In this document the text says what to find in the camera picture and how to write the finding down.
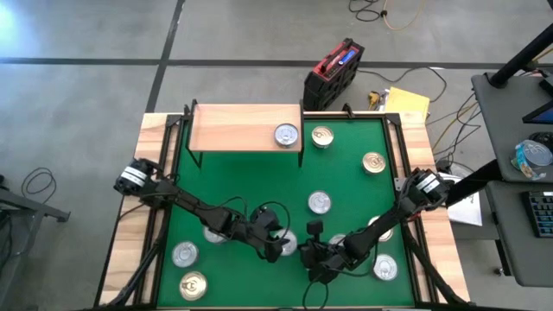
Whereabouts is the black desk support bar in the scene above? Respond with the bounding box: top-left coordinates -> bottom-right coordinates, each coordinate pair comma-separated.
444,158 -> 505,207

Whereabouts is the gold lid teal label can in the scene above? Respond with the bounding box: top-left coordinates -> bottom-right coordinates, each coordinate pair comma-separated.
361,150 -> 388,175

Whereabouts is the wooden shelf with black legs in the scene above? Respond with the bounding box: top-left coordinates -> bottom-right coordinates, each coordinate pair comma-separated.
188,98 -> 306,168

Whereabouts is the can on side desk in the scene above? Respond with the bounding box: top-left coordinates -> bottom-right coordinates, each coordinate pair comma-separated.
511,138 -> 553,181

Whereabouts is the grey metal stand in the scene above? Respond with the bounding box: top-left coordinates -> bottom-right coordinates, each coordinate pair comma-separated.
0,175 -> 72,311

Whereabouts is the white paper sheet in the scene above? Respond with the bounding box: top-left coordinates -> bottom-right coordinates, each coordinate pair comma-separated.
438,172 -> 484,228

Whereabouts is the black keyboard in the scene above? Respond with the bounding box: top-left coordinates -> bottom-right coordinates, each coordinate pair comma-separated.
520,189 -> 553,239

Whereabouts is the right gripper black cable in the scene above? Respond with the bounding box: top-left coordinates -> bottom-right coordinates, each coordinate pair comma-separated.
301,276 -> 331,310

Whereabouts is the grey desk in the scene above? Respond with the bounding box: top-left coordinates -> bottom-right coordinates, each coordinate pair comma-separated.
486,181 -> 553,289
470,71 -> 553,183

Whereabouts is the light blue cartoon label can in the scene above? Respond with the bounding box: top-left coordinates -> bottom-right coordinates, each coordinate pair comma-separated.
273,123 -> 300,149

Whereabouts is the blue albacore solid white can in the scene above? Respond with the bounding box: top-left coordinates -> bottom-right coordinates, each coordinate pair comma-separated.
202,224 -> 228,245

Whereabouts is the black cable bundle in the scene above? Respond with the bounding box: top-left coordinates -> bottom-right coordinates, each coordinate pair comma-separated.
429,90 -> 483,159

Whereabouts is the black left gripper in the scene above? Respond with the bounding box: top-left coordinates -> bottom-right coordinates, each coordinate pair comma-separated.
245,206 -> 289,263

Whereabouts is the long black floor cable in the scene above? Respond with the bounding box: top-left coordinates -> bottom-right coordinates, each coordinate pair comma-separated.
358,67 -> 448,105

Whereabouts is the black floor cable with plug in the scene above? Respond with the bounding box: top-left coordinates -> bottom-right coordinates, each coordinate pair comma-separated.
347,0 -> 388,22

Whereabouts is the green table mat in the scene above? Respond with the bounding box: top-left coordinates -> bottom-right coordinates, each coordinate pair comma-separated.
156,118 -> 416,308

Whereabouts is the orange floor cable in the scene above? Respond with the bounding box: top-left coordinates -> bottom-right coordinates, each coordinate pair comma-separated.
382,0 -> 429,32

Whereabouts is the pale gold lid can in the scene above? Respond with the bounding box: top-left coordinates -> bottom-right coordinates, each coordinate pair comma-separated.
310,125 -> 335,149
366,215 -> 395,243

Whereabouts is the coiled black floor cable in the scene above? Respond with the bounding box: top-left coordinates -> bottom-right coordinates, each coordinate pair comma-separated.
20,166 -> 58,205

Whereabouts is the silver pull-tab can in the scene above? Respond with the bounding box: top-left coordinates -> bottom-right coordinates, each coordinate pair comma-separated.
171,240 -> 200,269
372,253 -> 399,282

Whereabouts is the black metal table frame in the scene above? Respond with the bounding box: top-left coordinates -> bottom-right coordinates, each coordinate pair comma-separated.
92,103 -> 467,311

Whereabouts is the yellow paper pad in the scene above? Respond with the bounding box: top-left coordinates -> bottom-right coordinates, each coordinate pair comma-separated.
383,86 -> 431,120

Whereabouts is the black tablet screen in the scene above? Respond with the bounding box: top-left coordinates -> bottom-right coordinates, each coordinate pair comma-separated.
521,98 -> 553,126

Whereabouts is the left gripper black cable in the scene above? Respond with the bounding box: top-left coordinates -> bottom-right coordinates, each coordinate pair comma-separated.
215,196 -> 292,245

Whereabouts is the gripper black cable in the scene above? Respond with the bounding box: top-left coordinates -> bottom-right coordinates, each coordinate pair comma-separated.
301,276 -> 331,310
215,196 -> 292,245

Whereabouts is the black monitor pole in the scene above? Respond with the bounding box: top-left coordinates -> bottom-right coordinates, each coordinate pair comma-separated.
487,23 -> 553,90

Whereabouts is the teal white label tuna can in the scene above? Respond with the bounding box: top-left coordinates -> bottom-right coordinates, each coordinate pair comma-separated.
276,228 -> 299,257

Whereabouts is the teal chunk light tuna can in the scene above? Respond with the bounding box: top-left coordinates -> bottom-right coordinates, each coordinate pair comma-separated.
307,190 -> 334,215

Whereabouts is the red and black tool case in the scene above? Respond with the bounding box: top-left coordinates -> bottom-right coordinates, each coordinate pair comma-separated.
302,37 -> 366,112

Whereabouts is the black computer mouse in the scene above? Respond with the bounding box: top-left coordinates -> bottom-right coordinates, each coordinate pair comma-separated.
529,130 -> 553,148

